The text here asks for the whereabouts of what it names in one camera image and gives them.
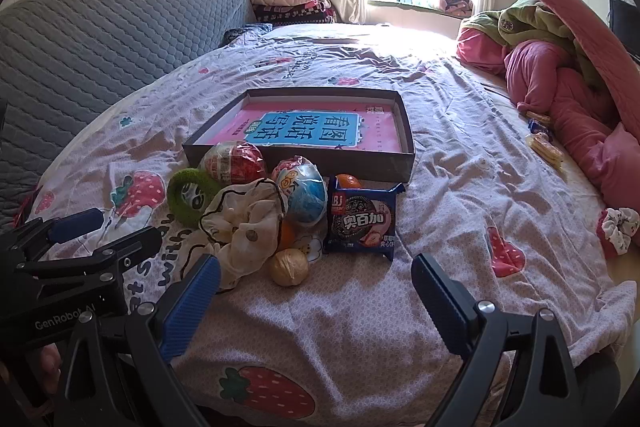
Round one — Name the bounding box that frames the green blanket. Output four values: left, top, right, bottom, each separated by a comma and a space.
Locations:
462, 0, 608, 88

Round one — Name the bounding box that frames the pink book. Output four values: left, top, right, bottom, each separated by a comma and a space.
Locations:
200, 99, 405, 154

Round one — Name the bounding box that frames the yellow cracker packet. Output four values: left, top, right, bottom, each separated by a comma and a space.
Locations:
525, 133, 563, 168

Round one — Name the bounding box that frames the dark blue cloth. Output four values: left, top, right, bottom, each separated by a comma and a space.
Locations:
222, 23, 275, 45

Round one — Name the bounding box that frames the white drawstring pouch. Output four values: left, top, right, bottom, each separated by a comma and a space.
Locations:
199, 178, 290, 290

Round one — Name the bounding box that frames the pink quilted blanket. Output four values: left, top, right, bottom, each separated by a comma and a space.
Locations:
496, 0, 640, 142

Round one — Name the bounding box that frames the person's left hand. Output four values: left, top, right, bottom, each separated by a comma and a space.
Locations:
37, 343, 66, 397

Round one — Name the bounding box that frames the blue snack packet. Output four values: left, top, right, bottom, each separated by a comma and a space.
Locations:
527, 118, 553, 142

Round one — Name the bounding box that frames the pink fleece blanket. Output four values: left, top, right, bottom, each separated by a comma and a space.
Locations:
455, 27, 640, 218

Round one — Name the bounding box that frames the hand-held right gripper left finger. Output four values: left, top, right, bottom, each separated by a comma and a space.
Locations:
52, 253, 222, 427

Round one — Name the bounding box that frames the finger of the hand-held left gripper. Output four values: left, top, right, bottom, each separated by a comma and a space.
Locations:
12, 226, 164, 283
2, 207, 106, 255

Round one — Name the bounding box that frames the grey cardboard box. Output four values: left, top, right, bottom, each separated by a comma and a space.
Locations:
181, 88, 416, 185

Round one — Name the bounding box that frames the grey quilted headboard cover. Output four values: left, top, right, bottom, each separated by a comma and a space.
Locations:
0, 0, 258, 228

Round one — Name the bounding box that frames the floral scrunchie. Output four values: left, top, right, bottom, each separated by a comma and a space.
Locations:
596, 207, 640, 258

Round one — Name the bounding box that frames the red white toy egg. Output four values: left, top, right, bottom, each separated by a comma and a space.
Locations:
199, 141, 268, 185

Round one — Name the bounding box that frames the blue white toy egg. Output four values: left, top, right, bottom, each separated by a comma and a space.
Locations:
271, 155, 328, 228

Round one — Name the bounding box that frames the green fuzzy ring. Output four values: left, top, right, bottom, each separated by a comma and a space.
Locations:
166, 168, 222, 228

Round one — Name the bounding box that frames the walnut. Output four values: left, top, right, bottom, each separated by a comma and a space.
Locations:
270, 248, 310, 288

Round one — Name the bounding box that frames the blue cookie packet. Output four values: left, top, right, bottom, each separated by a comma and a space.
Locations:
322, 177, 405, 264

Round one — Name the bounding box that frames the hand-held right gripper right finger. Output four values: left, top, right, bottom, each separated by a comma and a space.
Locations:
411, 253, 586, 427

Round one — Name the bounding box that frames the black screen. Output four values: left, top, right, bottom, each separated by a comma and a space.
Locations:
607, 0, 640, 62

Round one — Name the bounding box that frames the dark checked folded blanket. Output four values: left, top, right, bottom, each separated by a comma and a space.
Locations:
254, 2, 341, 28

